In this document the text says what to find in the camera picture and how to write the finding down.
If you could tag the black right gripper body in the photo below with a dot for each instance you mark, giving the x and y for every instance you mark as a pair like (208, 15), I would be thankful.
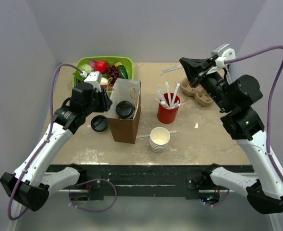
(207, 80)

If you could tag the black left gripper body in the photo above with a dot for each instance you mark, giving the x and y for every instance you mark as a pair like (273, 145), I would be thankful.
(97, 101)

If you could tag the white straw aloft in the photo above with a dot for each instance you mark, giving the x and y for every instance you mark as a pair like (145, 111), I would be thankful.
(171, 69)

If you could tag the black plastic coffee lid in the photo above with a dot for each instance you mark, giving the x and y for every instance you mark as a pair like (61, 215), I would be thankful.
(124, 107)

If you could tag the brown paper bag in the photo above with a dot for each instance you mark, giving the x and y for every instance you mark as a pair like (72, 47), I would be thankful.
(125, 130)

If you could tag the white paper cup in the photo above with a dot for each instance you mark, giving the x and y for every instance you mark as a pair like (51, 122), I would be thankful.
(126, 116)

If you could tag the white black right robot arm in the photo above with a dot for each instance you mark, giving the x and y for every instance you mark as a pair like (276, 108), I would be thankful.
(243, 124)

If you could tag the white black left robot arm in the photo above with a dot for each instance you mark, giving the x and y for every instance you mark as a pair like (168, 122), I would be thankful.
(27, 185)

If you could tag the stack of black lids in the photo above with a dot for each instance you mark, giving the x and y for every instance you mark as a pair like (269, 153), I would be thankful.
(99, 123)

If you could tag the white daikon radish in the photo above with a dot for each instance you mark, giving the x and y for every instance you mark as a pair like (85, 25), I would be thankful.
(104, 81)

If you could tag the dark red grape bunch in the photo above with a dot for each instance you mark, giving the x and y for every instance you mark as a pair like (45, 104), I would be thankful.
(113, 73)

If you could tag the red apple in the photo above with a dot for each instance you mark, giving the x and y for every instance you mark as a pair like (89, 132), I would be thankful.
(101, 66)

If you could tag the green cabbage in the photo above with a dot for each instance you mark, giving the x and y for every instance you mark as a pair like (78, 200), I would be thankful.
(86, 67)

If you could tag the purple onion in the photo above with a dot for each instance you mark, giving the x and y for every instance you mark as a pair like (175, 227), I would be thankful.
(92, 63)

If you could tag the green plastic basket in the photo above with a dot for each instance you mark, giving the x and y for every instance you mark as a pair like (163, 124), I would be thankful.
(127, 62)

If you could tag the white straw on table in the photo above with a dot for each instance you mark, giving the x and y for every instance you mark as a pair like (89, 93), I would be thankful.
(158, 134)

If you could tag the red plastic cup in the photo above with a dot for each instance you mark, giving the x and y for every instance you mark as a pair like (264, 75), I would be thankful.
(166, 116)

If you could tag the stack of white paper cups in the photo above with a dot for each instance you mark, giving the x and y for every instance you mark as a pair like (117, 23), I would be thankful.
(158, 145)

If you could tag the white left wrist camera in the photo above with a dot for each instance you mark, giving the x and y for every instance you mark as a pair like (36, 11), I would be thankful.
(93, 78)

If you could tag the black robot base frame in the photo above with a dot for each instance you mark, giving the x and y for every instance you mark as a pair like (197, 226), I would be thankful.
(187, 181)

